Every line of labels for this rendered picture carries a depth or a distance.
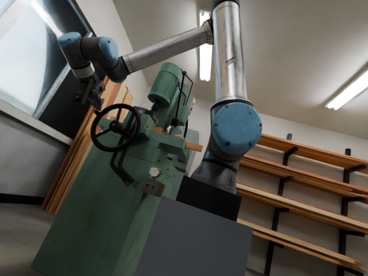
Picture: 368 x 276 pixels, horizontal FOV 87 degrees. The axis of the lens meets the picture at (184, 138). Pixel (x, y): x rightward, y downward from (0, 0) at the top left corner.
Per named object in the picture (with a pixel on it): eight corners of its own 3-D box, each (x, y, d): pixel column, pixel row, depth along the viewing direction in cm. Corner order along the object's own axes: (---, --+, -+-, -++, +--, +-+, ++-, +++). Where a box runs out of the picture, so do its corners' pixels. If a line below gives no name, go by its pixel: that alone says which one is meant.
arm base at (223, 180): (233, 198, 85) (239, 177, 87) (237, 195, 67) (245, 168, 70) (192, 183, 90) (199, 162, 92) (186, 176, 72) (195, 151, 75)
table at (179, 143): (88, 118, 121) (92, 110, 123) (112, 137, 149) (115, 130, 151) (179, 143, 105) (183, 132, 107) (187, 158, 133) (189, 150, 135)
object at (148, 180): (141, 191, 105) (147, 177, 107) (148, 193, 116) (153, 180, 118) (155, 196, 102) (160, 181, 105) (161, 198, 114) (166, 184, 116)
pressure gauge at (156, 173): (145, 178, 104) (151, 164, 107) (148, 179, 107) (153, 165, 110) (156, 182, 102) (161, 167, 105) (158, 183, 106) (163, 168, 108)
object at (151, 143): (101, 132, 127) (104, 127, 128) (116, 143, 146) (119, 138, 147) (157, 148, 117) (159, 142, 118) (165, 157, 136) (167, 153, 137)
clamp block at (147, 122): (122, 122, 116) (128, 109, 119) (131, 131, 128) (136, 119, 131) (144, 128, 112) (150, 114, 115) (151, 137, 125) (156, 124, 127)
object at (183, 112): (173, 120, 161) (179, 104, 165) (176, 124, 169) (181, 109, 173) (183, 122, 158) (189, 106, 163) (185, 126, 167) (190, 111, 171)
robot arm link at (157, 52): (224, 26, 106) (107, 72, 101) (228, 3, 94) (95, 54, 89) (235, 41, 103) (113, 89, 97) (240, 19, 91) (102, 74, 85)
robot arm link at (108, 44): (122, 51, 89) (96, 51, 89) (111, 30, 78) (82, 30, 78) (119, 69, 86) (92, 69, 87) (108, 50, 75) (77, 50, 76)
